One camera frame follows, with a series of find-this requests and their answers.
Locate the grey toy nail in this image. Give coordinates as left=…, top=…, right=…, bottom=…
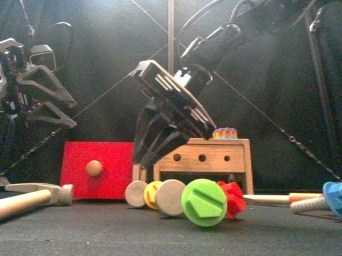
left=124, top=180, right=150, bottom=209
left=154, top=179, right=187, bottom=218

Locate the wooden toy workbench with holes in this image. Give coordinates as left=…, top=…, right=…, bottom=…
left=139, top=137, right=255, bottom=195

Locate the wooden box with red face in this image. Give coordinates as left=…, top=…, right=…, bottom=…
left=59, top=140, right=142, bottom=201

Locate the stack of coloured toy nuts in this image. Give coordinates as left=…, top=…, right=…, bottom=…
left=211, top=127, right=239, bottom=140

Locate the orange-headed toy bolt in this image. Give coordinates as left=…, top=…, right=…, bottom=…
left=143, top=180, right=166, bottom=211

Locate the green-headed toy bolt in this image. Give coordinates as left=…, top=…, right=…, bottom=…
left=181, top=178, right=229, bottom=228

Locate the red-headed toy bolt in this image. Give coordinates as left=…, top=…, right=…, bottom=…
left=217, top=180, right=247, bottom=220

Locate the blue-headed toy bolt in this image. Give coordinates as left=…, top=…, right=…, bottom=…
left=289, top=181, right=342, bottom=221

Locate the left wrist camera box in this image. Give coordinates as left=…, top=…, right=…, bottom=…
left=28, top=44, right=58, bottom=72

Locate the black camera cable loop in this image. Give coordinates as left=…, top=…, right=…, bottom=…
left=44, top=21, right=76, bottom=73

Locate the vertical metal frame pole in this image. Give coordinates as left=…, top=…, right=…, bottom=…
left=167, top=0, right=177, bottom=76

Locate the wooden handle hammer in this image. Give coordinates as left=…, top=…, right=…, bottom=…
left=0, top=182, right=75, bottom=222

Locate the orange-handled toy screwdriver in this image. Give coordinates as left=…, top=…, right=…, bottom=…
left=242, top=192, right=325, bottom=205

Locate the black metal frame post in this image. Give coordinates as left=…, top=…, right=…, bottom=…
left=305, top=8, right=342, bottom=164

